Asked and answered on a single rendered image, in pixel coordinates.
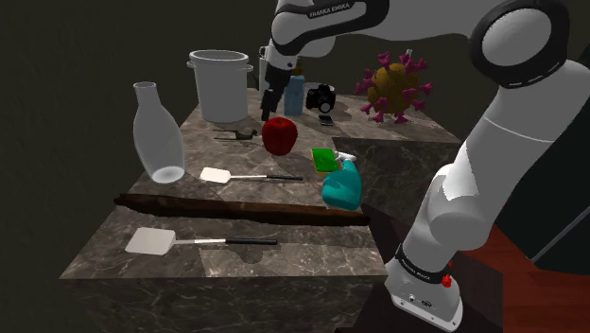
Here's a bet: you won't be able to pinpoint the blue bottle brown cap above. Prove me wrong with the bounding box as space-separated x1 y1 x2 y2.
283 67 306 118

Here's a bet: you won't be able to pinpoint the red apple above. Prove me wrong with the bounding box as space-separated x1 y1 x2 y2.
261 116 299 157

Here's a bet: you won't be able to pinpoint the large white stock pot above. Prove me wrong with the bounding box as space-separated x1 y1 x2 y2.
186 48 254 124

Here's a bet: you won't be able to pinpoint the dark metal meat fork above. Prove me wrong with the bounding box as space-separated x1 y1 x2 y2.
212 128 259 143

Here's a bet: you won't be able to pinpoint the green and yellow sponge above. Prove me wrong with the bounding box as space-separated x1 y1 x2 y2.
310 147 341 175

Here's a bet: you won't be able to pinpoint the teal spray bottle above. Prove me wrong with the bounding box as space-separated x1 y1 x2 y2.
321 150 363 212

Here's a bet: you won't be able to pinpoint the brown virus model purple spikes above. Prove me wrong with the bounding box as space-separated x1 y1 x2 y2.
355 49 434 125

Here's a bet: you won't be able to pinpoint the clear glass carafe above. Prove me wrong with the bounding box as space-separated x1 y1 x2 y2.
132 81 186 184

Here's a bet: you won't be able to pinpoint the long dark wooden rolling pin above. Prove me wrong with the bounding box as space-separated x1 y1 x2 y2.
113 193 372 227

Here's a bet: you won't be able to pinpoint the marble kitchen counter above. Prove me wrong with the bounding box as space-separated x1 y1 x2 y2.
59 87 463 333

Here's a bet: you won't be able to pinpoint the black camera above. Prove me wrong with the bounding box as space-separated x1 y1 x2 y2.
305 83 338 115

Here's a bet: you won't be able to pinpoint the small white spatula black handle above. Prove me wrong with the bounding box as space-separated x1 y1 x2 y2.
199 166 304 184

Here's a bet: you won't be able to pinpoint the large white spatula black handle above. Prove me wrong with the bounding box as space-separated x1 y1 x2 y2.
124 226 279 256

